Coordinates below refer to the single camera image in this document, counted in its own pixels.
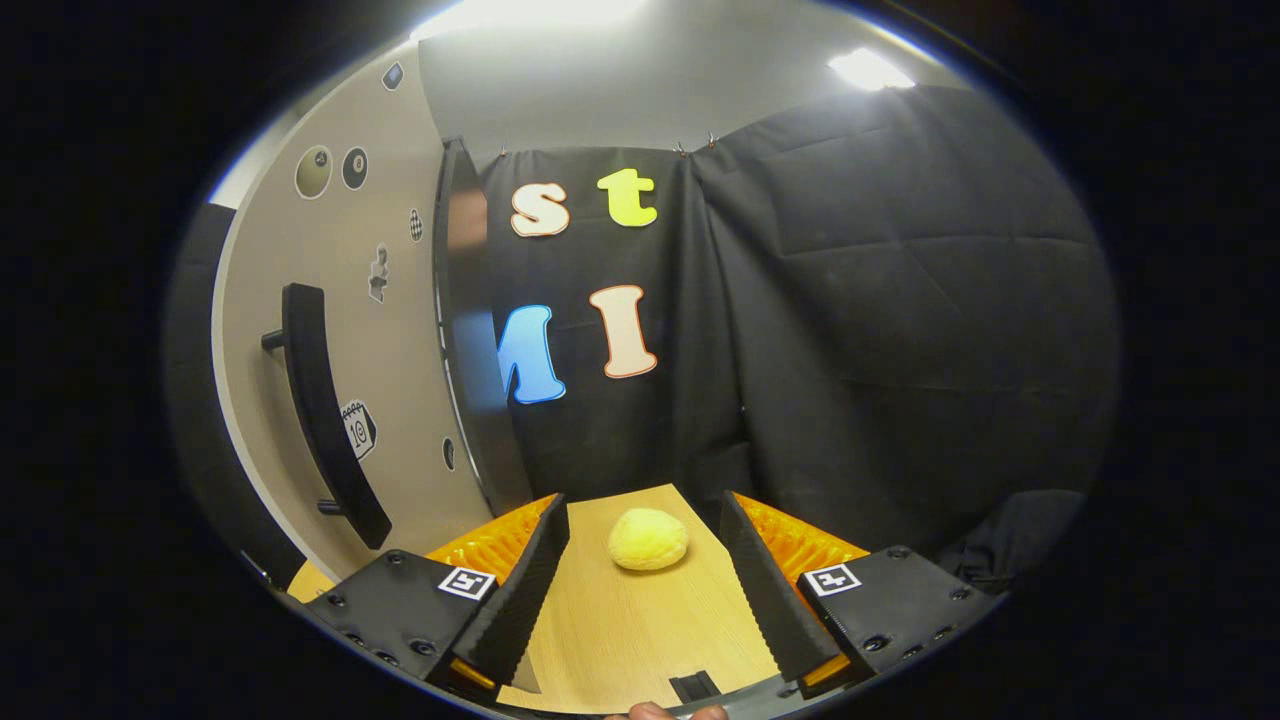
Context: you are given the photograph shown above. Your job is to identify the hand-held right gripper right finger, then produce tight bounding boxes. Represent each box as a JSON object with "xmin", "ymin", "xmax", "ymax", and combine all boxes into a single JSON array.
[{"xmin": 720, "ymin": 489, "xmax": 1004, "ymax": 701}]

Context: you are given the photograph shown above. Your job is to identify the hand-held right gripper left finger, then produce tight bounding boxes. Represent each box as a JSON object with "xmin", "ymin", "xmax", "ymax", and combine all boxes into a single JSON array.
[{"xmin": 303, "ymin": 490, "xmax": 572, "ymax": 703}]

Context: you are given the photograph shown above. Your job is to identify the black cabinet door handle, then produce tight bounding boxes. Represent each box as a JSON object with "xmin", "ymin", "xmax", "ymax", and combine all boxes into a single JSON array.
[{"xmin": 260, "ymin": 282, "xmax": 394, "ymax": 552}]

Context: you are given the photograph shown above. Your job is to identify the yellow plush ball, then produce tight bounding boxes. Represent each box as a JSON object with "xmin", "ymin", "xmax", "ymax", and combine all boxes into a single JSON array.
[{"xmin": 607, "ymin": 506, "xmax": 691, "ymax": 573}]

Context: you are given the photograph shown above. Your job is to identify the black backdrop cloth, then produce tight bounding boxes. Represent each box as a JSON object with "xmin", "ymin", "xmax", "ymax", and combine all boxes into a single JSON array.
[{"xmin": 163, "ymin": 85, "xmax": 1121, "ymax": 601}]

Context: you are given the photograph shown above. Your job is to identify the long ceiling light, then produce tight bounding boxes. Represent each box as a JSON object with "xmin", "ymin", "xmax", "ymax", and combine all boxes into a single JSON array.
[
  {"xmin": 826, "ymin": 46, "xmax": 918, "ymax": 93},
  {"xmin": 412, "ymin": 0, "xmax": 653, "ymax": 43}
]

